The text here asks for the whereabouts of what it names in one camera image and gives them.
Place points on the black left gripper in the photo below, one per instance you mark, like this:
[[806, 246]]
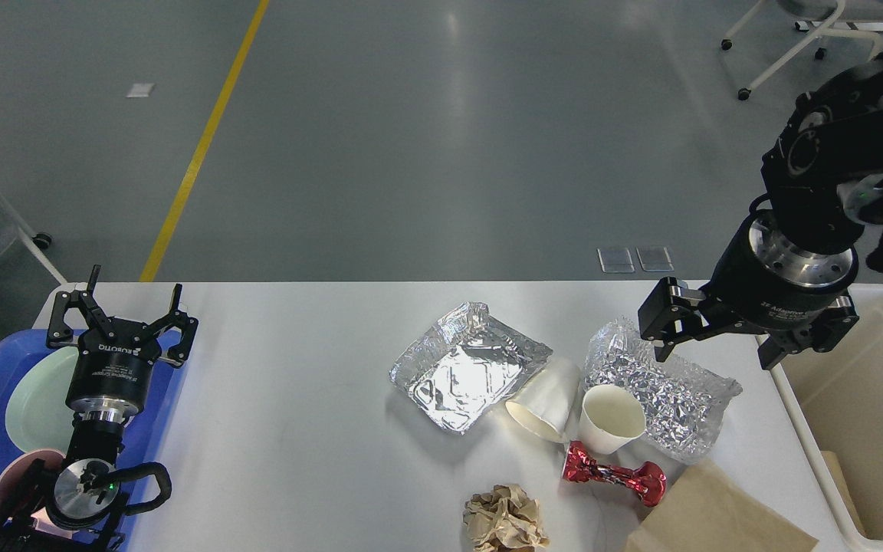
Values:
[[113, 372]]

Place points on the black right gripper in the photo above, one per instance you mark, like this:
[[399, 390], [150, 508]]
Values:
[[762, 280]]

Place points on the light green plate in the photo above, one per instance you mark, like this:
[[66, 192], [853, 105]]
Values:
[[37, 415]]

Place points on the aluminium foil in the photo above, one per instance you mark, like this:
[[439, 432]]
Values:
[[684, 404]]

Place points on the brown paper bag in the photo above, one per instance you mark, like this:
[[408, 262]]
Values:
[[712, 507]]

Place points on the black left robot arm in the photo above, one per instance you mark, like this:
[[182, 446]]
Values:
[[79, 505]]

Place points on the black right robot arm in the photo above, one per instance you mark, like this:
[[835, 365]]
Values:
[[824, 175]]

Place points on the beige plastic bin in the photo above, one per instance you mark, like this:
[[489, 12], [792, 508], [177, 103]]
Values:
[[835, 403]]

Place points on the upright white paper cup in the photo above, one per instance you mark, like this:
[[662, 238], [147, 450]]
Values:
[[610, 418]]

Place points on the red foil wrapper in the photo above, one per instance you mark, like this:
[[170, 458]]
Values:
[[648, 482]]

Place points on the lying white paper cup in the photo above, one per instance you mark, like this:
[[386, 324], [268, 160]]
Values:
[[544, 404]]

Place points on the white chair base bar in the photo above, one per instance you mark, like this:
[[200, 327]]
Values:
[[804, 26]]

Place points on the flat aluminium foil tray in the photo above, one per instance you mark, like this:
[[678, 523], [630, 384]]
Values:
[[467, 362]]

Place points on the crumpled brown paper ball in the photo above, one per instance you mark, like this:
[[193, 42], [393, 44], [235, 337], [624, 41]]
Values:
[[505, 518]]

